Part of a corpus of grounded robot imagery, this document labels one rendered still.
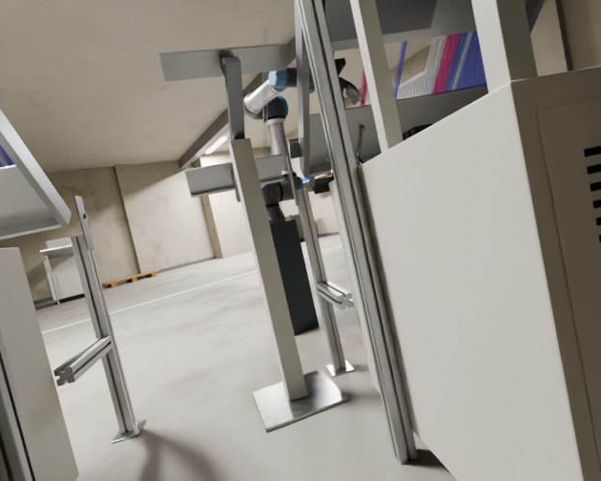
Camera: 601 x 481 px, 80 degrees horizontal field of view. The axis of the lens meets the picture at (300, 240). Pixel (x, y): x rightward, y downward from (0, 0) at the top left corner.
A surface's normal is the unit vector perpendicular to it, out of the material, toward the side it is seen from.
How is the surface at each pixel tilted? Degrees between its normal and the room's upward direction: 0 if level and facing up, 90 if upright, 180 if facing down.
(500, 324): 90
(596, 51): 90
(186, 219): 90
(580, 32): 90
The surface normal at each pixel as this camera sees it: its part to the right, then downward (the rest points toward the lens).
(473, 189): -0.96, 0.22
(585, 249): 0.17, 0.02
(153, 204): 0.53, -0.07
